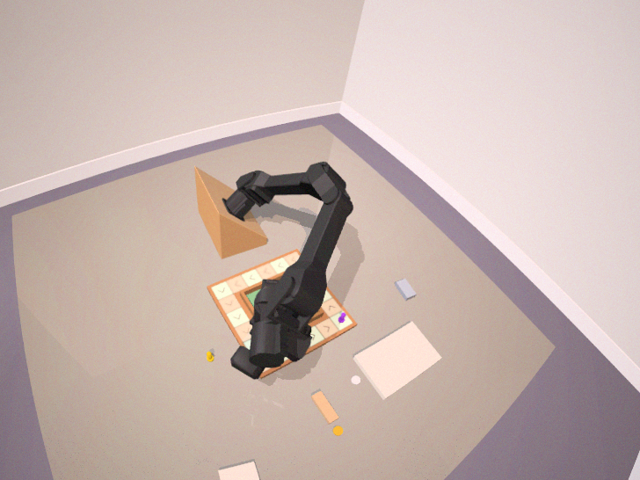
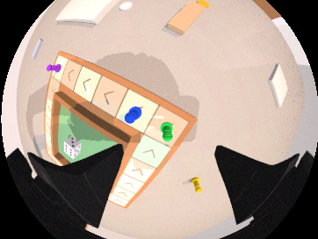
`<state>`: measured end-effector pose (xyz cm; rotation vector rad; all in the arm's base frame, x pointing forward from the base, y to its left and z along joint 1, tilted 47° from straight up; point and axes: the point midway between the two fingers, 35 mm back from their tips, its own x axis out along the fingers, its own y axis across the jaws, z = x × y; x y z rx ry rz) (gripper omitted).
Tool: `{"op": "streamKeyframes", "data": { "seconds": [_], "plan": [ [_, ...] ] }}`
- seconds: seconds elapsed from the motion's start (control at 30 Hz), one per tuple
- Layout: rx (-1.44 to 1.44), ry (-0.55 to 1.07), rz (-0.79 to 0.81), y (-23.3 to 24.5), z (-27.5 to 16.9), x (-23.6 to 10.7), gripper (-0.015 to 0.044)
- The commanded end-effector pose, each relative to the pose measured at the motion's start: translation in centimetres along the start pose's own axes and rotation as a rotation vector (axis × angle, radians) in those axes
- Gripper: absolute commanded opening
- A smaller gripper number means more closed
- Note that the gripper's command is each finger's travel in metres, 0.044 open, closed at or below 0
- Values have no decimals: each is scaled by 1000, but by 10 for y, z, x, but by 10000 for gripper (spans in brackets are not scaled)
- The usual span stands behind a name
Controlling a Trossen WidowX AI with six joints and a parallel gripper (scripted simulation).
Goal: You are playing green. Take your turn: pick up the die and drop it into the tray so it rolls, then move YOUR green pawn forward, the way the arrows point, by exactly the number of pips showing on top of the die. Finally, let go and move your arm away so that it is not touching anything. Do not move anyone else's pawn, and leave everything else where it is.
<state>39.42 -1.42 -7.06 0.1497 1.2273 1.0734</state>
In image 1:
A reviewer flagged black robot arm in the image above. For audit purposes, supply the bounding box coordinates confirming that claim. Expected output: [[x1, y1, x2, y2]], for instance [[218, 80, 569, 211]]
[[222, 162, 353, 368]]

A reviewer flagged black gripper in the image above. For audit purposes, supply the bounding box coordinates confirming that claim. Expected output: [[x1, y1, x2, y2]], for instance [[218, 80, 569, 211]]
[[230, 308, 298, 380]]

